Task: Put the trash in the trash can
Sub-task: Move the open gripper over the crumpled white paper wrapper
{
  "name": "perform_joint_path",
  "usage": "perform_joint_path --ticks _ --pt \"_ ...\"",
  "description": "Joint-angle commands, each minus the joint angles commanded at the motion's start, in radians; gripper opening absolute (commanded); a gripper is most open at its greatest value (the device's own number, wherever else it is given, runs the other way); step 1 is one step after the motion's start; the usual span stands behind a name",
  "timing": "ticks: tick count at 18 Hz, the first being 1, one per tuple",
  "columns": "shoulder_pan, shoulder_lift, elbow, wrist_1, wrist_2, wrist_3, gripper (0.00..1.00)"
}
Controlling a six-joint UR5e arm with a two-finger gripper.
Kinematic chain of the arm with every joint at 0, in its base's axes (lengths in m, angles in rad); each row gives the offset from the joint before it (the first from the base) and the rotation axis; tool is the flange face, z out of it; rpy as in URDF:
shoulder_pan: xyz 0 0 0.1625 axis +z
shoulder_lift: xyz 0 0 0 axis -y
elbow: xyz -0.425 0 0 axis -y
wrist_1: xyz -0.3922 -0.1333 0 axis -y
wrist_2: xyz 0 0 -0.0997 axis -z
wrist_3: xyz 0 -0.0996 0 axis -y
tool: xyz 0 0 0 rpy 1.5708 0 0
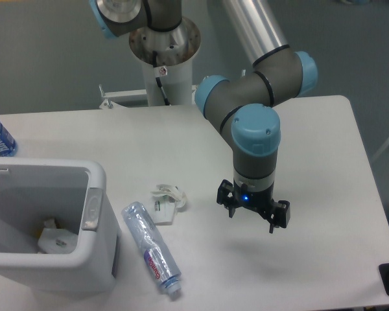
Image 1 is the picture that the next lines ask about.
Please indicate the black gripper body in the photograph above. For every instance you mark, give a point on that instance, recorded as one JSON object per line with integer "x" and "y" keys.
{"x": 260, "y": 202}

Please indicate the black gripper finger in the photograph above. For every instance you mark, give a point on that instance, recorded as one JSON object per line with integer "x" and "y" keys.
{"x": 277, "y": 214}
{"x": 225, "y": 197}

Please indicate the white paper wrapper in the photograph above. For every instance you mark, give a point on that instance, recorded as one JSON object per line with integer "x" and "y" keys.
{"x": 165, "y": 203}

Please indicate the crushed clear plastic bottle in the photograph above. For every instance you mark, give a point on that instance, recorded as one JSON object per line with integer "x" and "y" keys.
{"x": 156, "y": 254}

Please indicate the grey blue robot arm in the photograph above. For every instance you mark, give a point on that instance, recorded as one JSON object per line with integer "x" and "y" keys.
{"x": 242, "y": 111}

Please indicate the white trash inside can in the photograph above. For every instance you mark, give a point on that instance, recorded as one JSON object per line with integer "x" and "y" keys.
{"x": 54, "y": 239}

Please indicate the white trash can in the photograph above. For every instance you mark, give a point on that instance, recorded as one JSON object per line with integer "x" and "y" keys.
{"x": 73, "y": 192}

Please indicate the white left table clamp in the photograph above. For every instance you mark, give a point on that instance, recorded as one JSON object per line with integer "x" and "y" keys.
{"x": 123, "y": 99}

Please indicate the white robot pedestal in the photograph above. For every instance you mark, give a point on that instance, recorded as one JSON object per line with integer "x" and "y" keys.
{"x": 166, "y": 60}

